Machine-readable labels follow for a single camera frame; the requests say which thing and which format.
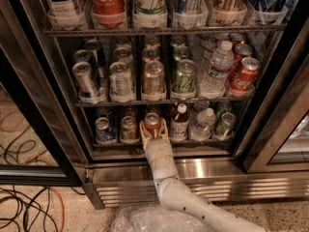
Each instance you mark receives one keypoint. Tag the brown tea bottle white cap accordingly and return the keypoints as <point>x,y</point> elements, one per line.
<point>179,123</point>

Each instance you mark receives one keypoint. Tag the red coke can shelf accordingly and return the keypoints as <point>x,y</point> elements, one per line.
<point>152,124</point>
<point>245,74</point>

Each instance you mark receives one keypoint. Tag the green can shelf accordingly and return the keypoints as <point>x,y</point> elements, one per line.
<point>224,128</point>
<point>183,80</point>

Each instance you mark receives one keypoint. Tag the green can middle shelf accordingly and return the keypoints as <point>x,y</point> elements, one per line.
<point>183,80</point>

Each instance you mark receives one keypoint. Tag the green white bottle top shelf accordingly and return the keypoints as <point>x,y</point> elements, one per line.
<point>149,13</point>

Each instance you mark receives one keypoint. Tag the red coke can behind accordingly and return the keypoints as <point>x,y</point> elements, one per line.
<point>154,108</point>

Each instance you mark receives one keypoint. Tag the green can bottom shelf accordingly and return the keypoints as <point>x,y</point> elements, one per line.
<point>224,128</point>

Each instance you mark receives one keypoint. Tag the glass fridge door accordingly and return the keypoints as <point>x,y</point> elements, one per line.
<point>29,153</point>
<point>274,150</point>

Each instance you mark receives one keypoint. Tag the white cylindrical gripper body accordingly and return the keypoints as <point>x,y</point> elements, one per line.
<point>158,150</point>

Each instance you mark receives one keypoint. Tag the copper can middle shelf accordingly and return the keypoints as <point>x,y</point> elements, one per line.
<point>153,81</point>

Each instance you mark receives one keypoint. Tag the clear plastic bag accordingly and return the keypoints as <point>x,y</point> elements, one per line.
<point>154,218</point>

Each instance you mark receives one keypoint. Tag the silver blue can middle shelf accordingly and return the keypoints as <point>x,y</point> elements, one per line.
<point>87,83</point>

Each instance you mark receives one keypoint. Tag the clear water bottle bottom shelf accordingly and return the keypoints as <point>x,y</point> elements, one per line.
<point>200,125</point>

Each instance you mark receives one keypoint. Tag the glass fridge door left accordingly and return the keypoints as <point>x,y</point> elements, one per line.
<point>29,153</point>

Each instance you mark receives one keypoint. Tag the white tea carton top shelf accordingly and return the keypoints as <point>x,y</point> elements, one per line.
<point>66,14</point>

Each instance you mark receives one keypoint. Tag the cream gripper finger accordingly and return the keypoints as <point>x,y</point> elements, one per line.
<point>145,135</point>
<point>163,129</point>

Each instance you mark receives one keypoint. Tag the red coke can middle shelf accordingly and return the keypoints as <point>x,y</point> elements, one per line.
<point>245,74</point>

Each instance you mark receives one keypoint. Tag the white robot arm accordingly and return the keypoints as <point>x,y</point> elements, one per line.
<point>174,195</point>

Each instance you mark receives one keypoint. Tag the red coke can bottom shelf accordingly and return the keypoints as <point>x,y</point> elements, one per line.
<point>152,124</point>

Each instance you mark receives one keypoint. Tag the blue can bottom shelf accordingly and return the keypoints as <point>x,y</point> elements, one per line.
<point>104,131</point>

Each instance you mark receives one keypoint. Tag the clear water bottle shelf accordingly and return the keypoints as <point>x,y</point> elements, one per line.
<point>200,125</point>
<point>217,69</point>

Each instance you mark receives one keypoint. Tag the gold can bottom shelf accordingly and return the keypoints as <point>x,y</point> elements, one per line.
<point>129,131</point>

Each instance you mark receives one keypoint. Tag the glass fridge door right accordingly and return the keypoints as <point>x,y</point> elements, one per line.
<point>274,150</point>

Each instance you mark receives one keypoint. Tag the white silver can middle shelf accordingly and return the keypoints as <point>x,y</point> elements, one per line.
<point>121,84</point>

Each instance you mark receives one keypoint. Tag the stainless steel fridge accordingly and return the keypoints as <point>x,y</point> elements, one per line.
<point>35,70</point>

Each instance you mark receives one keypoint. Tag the large coke bottle top shelf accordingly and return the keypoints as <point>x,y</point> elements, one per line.
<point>108,12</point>

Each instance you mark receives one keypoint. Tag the clear water bottle middle shelf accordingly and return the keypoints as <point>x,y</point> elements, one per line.
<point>217,69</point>

